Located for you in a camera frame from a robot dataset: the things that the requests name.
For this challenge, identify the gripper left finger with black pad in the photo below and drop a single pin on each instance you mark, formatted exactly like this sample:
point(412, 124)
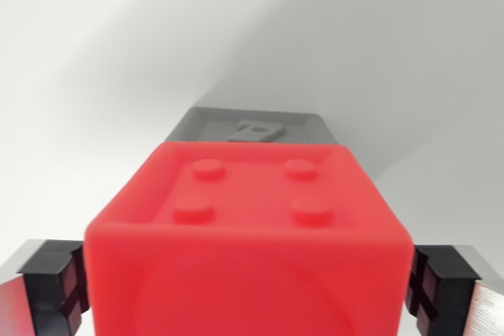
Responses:
point(43, 292)

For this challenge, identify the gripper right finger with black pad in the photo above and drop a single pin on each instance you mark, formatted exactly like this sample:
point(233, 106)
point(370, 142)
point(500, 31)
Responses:
point(449, 292)

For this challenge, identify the red cube with studs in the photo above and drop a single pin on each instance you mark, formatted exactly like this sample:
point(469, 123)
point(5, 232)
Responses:
point(252, 241)

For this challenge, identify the grey cube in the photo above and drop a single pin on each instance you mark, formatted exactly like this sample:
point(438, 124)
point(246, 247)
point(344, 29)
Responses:
point(220, 125)

